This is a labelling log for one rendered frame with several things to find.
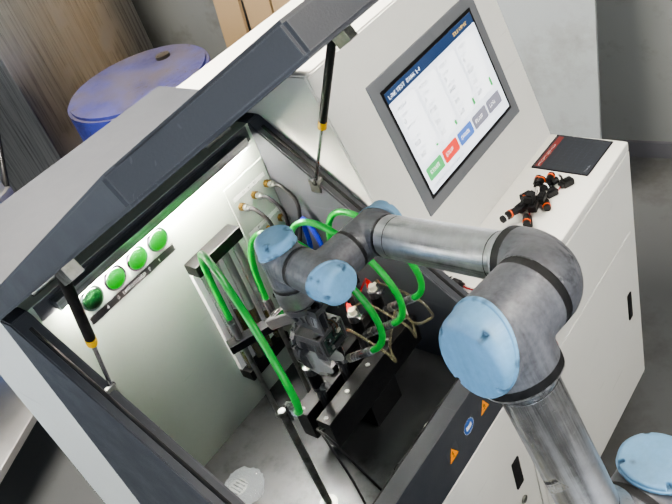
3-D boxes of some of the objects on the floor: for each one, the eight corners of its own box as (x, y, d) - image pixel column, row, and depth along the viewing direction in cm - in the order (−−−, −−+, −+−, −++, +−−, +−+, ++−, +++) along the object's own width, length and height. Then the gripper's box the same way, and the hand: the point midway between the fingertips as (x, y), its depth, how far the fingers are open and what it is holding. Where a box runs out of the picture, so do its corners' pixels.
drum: (218, 204, 437) (140, 38, 376) (310, 222, 396) (238, 39, 336) (134, 282, 400) (33, 112, 340) (226, 311, 359) (129, 124, 299)
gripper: (305, 322, 137) (339, 399, 149) (334, 289, 142) (364, 366, 154) (270, 311, 142) (305, 386, 155) (299, 279, 147) (331, 355, 159)
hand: (322, 368), depth 155 cm, fingers closed
